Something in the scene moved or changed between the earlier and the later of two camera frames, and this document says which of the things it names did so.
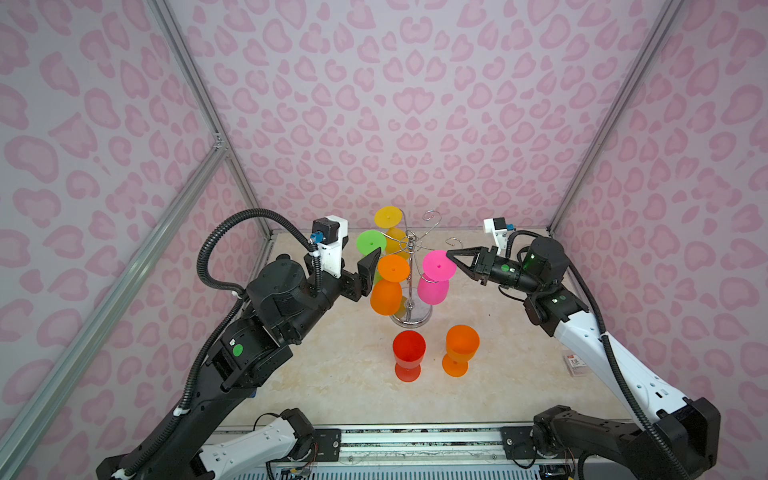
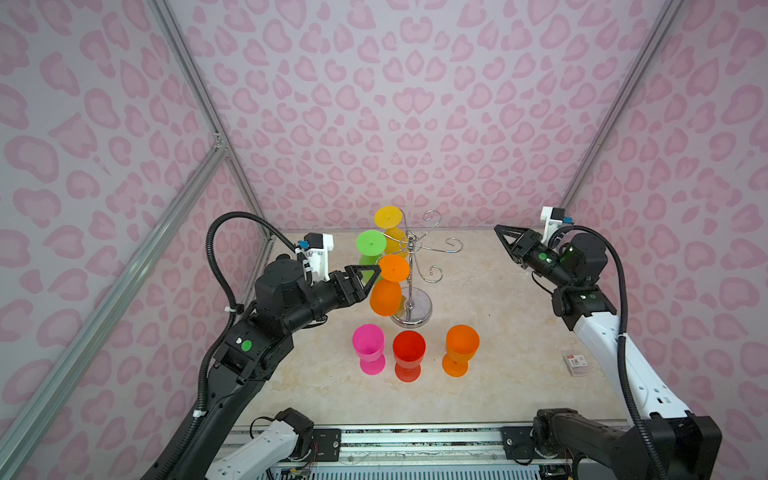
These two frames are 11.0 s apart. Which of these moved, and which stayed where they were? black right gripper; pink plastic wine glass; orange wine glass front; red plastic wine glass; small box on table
Moved: pink plastic wine glass; black right gripper
Stayed: small box on table; orange wine glass front; red plastic wine glass
